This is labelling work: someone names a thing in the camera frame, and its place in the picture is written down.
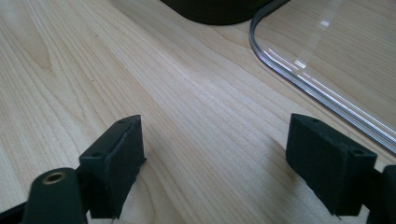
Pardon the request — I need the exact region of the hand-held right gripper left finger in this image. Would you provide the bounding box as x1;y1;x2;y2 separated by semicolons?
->
78;114;147;219

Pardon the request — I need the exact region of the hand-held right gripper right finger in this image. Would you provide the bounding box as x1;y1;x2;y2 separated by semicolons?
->
285;113;378;217

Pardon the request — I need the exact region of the clear plastic tray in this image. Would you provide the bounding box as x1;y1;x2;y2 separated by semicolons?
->
248;0;396;157

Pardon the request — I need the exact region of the black rounded object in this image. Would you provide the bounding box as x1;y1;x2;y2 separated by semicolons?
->
161;0;276;26

